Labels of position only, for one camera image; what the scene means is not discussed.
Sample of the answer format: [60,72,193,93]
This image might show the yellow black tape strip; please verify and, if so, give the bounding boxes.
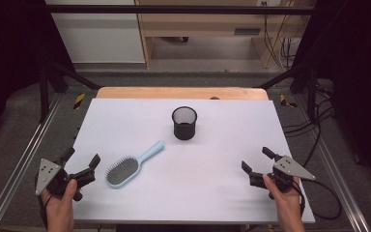
[279,94,299,109]
[72,93,87,110]

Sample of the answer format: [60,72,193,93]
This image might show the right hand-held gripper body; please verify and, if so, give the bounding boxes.
[248,155,317,194]

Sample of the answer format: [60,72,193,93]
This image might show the wooden cabinet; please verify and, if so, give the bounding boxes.
[134,0,317,70]

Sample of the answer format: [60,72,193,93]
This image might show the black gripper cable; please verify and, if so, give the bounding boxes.
[37,192,54,228]
[294,178,343,221]

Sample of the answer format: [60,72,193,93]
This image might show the black mesh cup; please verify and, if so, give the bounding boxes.
[171,105,198,141]

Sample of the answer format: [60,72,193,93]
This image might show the black metal stand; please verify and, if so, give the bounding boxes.
[256,60,321,125]
[38,60,102,124]

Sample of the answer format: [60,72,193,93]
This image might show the white cabinet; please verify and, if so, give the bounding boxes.
[43,0,147,64]

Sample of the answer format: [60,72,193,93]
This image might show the black curtain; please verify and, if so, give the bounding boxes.
[291,0,371,188]
[0,0,76,143]

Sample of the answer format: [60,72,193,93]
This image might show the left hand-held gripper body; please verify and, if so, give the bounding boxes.
[35,158,97,202]

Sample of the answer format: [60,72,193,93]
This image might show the light blue hairbrush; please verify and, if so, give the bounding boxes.
[105,140,166,189]

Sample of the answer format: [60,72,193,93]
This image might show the black floor cables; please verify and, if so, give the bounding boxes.
[282,81,337,168]

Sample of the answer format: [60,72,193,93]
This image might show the wooden table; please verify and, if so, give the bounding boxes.
[96,86,270,102]

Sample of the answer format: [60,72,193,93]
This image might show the white table board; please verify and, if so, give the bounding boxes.
[63,98,317,225]

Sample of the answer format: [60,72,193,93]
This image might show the aluminium rail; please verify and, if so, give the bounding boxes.
[0,92,65,232]
[294,95,371,232]

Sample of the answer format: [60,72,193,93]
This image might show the hanging desk cables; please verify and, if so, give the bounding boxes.
[262,14,305,71]

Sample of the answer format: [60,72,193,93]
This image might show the grey desk label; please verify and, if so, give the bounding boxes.
[234,27,262,36]

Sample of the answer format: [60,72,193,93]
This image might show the person's left hand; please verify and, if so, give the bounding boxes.
[41,179,78,213]

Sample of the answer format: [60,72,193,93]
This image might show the black horizontal bar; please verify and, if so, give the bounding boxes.
[43,4,318,15]

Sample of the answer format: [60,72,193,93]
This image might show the person's right hand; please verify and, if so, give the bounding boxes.
[263,174,304,211]

